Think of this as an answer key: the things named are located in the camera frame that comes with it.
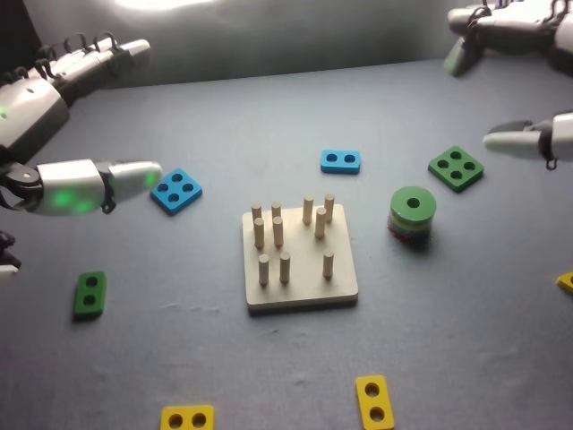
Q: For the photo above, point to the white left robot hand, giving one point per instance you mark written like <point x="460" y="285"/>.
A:
<point x="31" y="112"/>

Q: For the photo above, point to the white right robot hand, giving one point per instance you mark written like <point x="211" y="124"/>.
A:
<point x="515" y="27"/>

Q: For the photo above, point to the stack of coloured rings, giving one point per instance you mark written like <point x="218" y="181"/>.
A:
<point x="423" y="210"/>

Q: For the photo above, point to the green four-hole block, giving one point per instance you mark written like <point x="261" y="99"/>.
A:
<point x="456" y="168"/>

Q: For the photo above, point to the blue four-hole block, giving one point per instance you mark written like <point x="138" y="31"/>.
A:
<point x="177" y="199"/>

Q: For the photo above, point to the green two-hole block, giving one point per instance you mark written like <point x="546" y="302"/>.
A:
<point x="82" y="295"/>

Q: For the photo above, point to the blue two-hole block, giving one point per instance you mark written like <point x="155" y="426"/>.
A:
<point x="340" y="166"/>

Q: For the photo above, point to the wooden peg board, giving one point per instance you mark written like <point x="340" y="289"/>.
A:
<point x="304" y="286"/>

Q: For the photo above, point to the yellow four-hole block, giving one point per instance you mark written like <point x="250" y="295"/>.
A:
<point x="188" y="411"/>

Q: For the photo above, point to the yellow two-hole block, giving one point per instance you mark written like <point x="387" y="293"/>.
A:
<point x="375" y="401"/>

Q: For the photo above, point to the grey table cloth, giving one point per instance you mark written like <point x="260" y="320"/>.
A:
<point x="447" y="340"/>

